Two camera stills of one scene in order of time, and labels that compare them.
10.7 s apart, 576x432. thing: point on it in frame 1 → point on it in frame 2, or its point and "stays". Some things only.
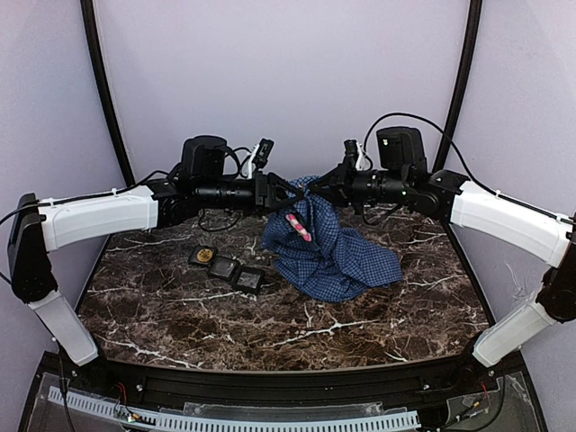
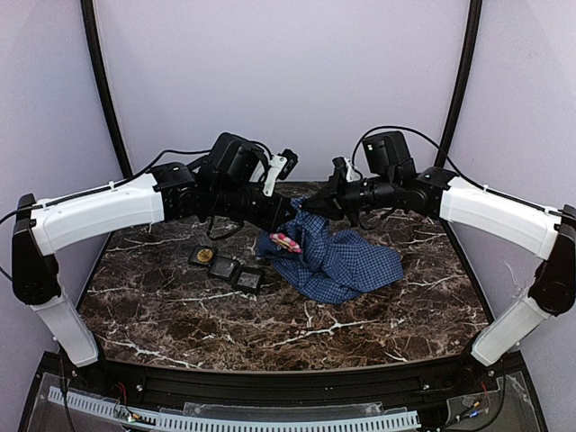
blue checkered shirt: x=316 y=257 stays
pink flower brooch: x=298 y=226 → x=284 y=242
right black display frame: x=247 y=280 stays
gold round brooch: x=204 y=255 stays
